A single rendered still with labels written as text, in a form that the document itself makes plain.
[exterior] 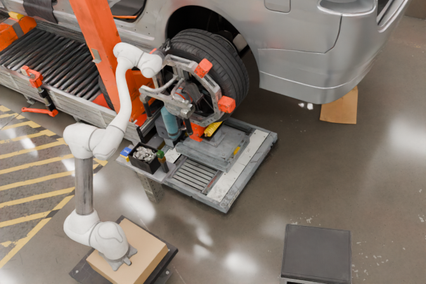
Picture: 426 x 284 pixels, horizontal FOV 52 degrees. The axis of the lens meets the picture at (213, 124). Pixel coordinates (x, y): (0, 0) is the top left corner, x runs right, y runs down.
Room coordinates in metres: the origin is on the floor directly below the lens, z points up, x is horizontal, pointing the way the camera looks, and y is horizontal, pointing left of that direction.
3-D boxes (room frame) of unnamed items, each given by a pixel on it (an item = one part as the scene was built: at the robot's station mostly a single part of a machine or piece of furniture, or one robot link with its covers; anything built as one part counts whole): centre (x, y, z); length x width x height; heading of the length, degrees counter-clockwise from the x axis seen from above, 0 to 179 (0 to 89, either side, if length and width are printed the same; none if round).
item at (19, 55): (3.70, 1.26, 0.14); 2.47 x 0.85 x 0.27; 49
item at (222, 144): (2.40, 0.02, 0.32); 0.40 x 0.30 x 0.28; 49
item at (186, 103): (2.12, 0.14, 1.03); 0.19 x 0.18 x 0.11; 139
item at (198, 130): (2.30, 0.10, 0.48); 0.16 x 0.12 x 0.17; 139
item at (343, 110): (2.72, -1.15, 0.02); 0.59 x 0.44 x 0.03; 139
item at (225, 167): (2.42, 0.04, 0.13); 0.50 x 0.36 x 0.10; 49
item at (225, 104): (2.07, -0.11, 0.85); 0.09 x 0.08 x 0.07; 49
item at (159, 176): (2.09, 0.53, 0.44); 0.43 x 0.17 x 0.03; 49
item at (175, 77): (2.25, 0.28, 1.03); 0.19 x 0.18 x 0.11; 139
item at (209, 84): (2.27, 0.13, 0.85); 0.54 x 0.07 x 0.54; 49
